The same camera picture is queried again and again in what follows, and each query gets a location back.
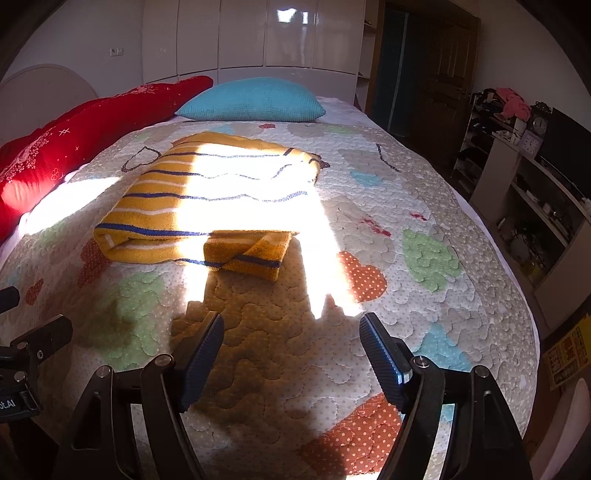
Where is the brown wooden door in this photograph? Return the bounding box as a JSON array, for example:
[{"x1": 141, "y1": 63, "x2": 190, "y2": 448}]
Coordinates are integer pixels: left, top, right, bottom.
[{"x1": 413, "y1": 11, "x2": 482, "y2": 178}]

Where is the black television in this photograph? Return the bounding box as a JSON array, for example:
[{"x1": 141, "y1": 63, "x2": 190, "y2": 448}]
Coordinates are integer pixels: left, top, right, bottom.
[{"x1": 538, "y1": 108, "x2": 591, "y2": 200}]

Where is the white bed sheet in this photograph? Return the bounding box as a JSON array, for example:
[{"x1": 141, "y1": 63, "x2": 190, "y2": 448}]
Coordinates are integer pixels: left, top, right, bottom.
[{"x1": 316, "y1": 96, "x2": 384, "y2": 132}]

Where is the black ornate clock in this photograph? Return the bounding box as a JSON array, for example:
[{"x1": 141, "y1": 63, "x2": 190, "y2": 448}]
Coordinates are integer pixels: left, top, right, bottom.
[{"x1": 529, "y1": 103, "x2": 553, "y2": 140}]

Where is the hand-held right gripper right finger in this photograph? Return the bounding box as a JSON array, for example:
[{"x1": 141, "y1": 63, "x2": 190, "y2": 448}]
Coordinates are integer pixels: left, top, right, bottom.
[{"x1": 359, "y1": 312, "x2": 534, "y2": 480}]

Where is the teal pillow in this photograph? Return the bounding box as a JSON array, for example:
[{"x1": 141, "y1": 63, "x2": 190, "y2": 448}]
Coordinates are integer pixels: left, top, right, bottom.
[{"x1": 174, "y1": 77, "x2": 327, "y2": 123}]

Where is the yellow cardboard box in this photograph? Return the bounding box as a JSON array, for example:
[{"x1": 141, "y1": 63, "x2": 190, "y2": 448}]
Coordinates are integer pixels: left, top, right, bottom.
[{"x1": 542, "y1": 314, "x2": 591, "y2": 393}]

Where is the white alarm clock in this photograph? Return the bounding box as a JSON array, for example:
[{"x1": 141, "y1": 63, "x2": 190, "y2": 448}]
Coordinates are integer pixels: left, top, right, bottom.
[{"x1": 517, "y1": 129, "x2": 544, "y2": 158}]

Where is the white glossy wardrobe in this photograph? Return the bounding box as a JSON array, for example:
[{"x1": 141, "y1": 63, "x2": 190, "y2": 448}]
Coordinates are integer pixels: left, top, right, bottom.
[{"x1": 141, "y1": 0, "x2": 377, "y2": 100}]

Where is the white shelf unit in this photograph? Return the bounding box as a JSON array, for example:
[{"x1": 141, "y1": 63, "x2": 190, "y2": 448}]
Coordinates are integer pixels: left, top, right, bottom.
[{"x1": 450, "y1": 90, "x2": 591, "y2": 335}]

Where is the white round headboard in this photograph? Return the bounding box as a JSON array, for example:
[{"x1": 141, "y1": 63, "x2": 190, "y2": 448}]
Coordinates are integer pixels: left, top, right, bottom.
[{"x1": 0, "y1": 64, "x2": 99, "y2": 148}]

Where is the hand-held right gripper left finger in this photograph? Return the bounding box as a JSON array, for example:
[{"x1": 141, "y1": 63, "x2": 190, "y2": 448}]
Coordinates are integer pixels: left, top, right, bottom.
[{"x1": 53, "y1": 311, "x2": 225, "y2": 480}]

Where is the heart patterned quilt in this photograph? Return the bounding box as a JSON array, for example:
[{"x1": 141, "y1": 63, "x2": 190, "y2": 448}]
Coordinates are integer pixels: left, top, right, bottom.
[{"x1": 0, "y1": 117, "x2": 542, "y2": 480}]

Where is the white chair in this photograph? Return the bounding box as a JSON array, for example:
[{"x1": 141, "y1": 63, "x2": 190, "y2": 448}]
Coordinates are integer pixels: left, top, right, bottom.
[{"x1": 541, "y1": 378, "x2": 591, "y2": 480}]

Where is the red floral pillow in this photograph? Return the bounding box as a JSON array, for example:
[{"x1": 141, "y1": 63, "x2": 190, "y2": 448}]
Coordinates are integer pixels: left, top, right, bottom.
[{"x1": 0, "y1": 76, "x2": 214, "y2": 245}]

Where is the yellow striped sweater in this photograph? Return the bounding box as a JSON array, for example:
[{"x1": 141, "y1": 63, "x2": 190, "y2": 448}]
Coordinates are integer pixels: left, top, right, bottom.
[{"x1": 92, "y1": 131, "x2": 324, "y2": 283}]

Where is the pink cloth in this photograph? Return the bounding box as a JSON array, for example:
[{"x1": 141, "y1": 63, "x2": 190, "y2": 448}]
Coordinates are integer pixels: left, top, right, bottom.
[{"x1": 495, "y1": 88, "x2": 533, "y2": 121}]

